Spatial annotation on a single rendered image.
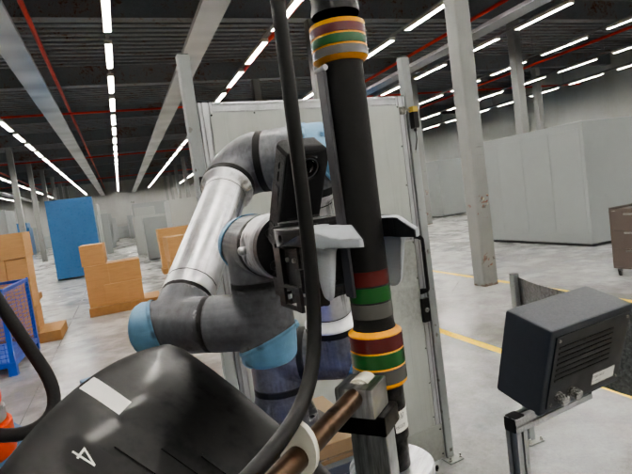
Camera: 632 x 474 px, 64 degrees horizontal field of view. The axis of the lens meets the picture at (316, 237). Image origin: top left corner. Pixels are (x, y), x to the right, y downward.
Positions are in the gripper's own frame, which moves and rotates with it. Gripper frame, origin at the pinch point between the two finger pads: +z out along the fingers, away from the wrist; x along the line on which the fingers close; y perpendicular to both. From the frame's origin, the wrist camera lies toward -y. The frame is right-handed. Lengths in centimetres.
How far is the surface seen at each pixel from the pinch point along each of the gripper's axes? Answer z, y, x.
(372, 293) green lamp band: -1.3, 5.1, 0.5
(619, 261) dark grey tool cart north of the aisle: -384, 133, -598
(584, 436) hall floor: -157, 151, -217
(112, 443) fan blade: -1.7, 10.6, 20.2
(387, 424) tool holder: 1.5, 14.0, 2.3
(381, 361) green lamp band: -0.8, 10.3, 0.8
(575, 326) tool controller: -34, 29, -63
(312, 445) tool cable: 6.3, 10.9, 10.1
